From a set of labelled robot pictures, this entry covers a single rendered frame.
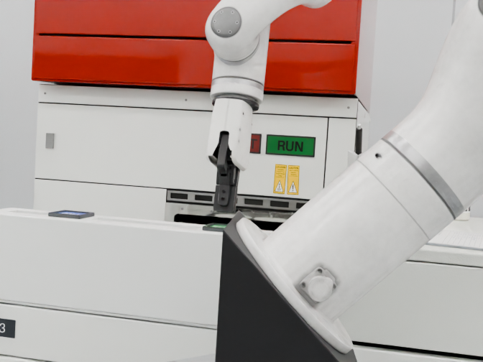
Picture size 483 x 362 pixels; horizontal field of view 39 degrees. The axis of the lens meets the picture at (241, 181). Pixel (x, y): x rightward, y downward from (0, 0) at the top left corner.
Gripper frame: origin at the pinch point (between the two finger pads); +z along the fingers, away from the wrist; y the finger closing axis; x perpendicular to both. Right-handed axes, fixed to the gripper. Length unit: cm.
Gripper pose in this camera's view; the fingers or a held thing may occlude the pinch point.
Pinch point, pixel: (225, 199)
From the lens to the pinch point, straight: 106.8
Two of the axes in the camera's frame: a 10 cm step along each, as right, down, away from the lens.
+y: -2.1, -1.7, -9.6
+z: -1.0, 9.8, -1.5
